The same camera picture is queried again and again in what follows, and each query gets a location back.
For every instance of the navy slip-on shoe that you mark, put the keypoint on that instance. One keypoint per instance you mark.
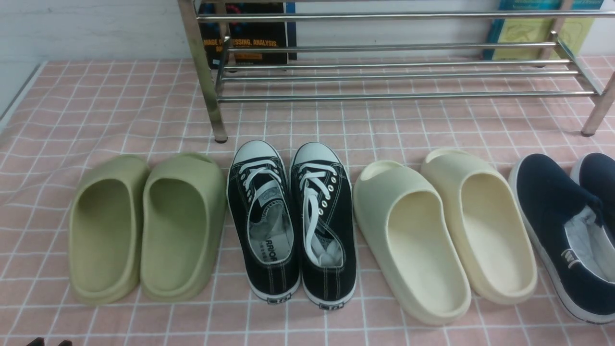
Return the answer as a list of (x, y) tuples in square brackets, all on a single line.
[(567, 225), (595, 172)]

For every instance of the silver metal shoe rack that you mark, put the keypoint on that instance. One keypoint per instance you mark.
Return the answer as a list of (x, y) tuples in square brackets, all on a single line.
[(556, 59)]

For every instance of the right black canvas sneaker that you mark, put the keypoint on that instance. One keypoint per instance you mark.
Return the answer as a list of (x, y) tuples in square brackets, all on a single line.
[(321, 195)]

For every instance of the black canvas sneaker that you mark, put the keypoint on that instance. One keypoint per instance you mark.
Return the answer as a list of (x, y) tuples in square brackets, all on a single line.
[(321, 195), (258, 199)]

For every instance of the left black canvas sneaker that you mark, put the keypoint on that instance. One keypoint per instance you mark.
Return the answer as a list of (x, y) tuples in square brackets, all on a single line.
[(258, 199)]

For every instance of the left cream foam slipper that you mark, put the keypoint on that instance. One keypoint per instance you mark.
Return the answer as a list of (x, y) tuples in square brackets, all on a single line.
[(400, 215)]

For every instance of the cream foam slipper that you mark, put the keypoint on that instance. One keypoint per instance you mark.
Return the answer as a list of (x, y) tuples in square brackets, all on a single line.
[(400, 215), (485, 224)]

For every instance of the right green foam slipper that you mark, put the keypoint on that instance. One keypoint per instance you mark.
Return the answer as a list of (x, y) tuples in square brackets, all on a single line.
[(184, 202)]

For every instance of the green foam slipper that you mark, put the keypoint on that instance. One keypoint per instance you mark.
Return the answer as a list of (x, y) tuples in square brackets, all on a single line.
[(184, 202), (105, 230)]

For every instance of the black image processing book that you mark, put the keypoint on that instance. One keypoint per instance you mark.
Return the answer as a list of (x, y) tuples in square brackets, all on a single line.
[(254, 35)]

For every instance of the right cream foam slipper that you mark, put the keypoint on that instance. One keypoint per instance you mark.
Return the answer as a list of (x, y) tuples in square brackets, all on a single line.
[(485, 224)]

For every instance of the left green foam slipper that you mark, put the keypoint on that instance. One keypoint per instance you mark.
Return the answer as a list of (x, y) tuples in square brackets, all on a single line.
[(105, 230)]

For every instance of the pink checkered tablecloth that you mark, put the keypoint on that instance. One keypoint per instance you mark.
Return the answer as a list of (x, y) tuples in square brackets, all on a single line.
[(76, 114)]

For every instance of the teal and yellow book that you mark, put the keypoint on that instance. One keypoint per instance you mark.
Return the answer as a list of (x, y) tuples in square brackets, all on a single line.
[(573, 32)]

